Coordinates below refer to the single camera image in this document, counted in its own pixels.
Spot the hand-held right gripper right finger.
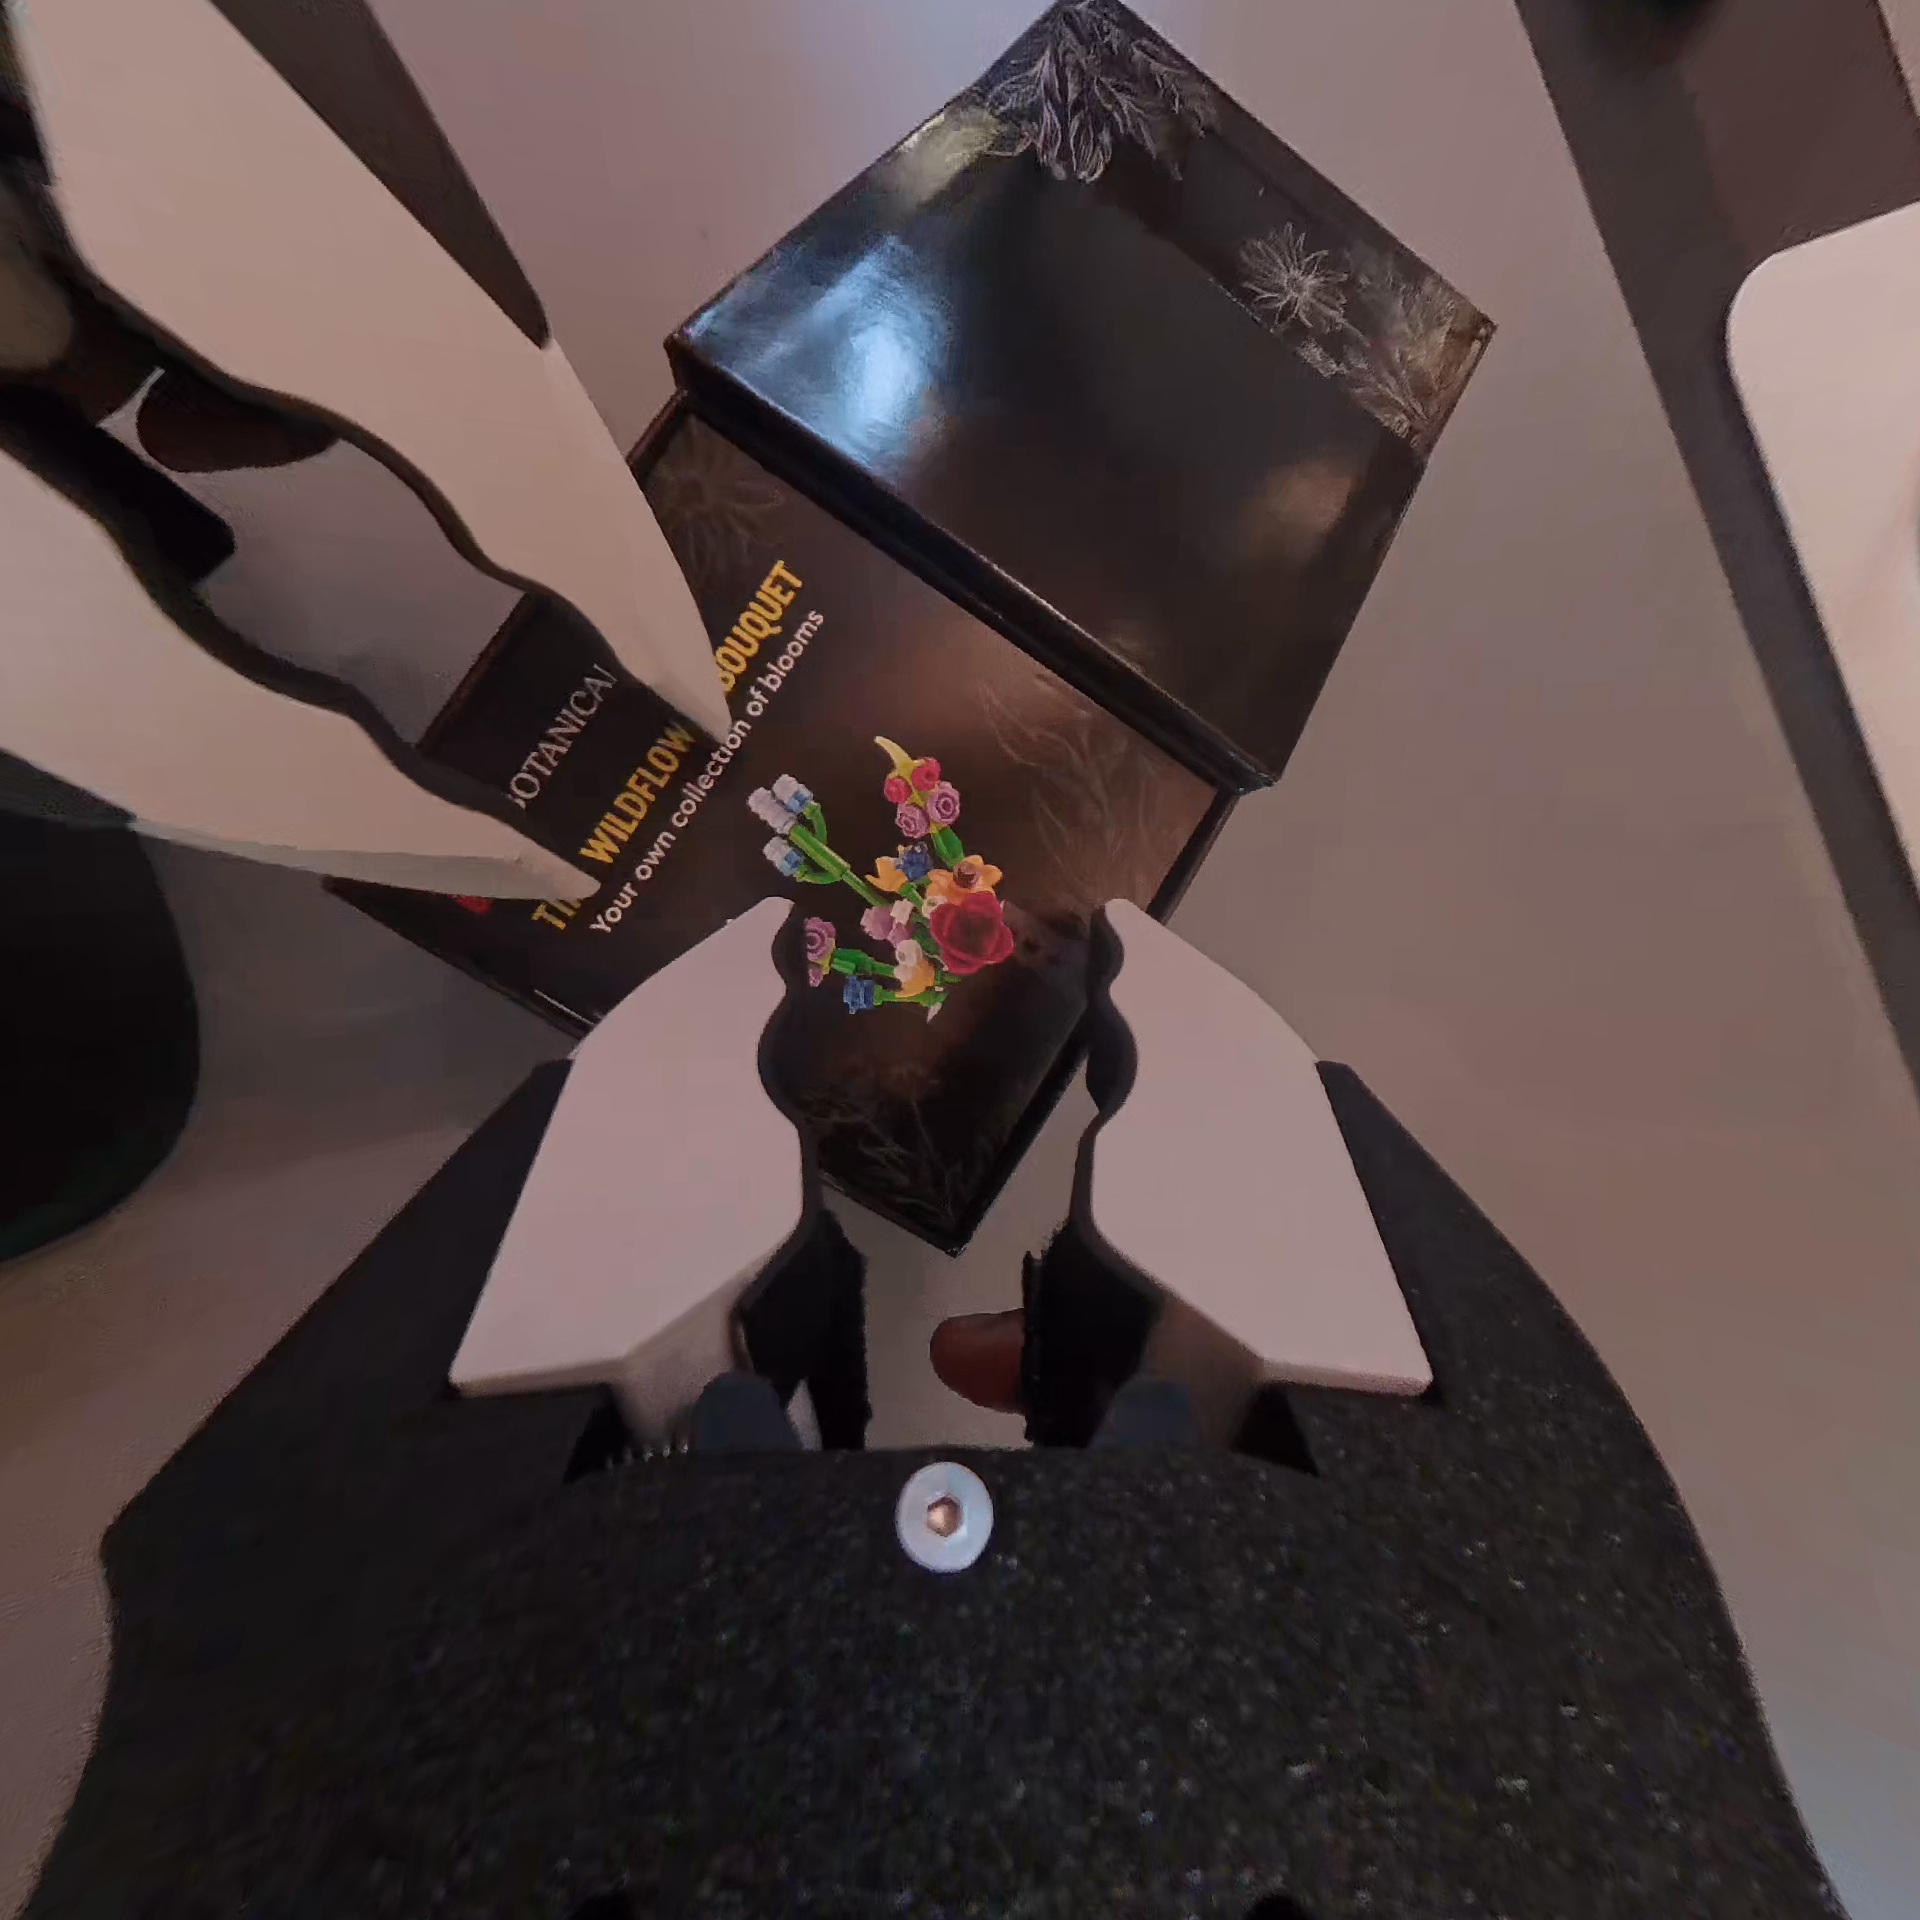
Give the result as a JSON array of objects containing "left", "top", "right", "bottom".
[{"left": 1071, "top": 897, "right": 1438, "bottom": 1400}]

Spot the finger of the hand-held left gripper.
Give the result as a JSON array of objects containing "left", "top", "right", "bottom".
[
  {"left": 0, "top": 0, "right": 739, "bottom": 740},
  {"left": 0, "top": 446, "right": 606, "bottom": 906}
]

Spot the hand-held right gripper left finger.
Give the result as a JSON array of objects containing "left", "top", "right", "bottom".
[{"left": 445, "top": 895, "right": 823, "bottom": 1398}]

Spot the black lego set box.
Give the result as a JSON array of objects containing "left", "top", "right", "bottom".
[{"left": 321, "top": 0, "right": 1500, "bottom": 1261}]

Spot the person's left hand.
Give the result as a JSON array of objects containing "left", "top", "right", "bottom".
[{"left": 134, "top": 367, "right": 335, "bottom": 475}]

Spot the black honeycomb cushion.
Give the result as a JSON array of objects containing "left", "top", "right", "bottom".
[{"left": 0, "top": 750, "right": 203, "bottom": 1266}]

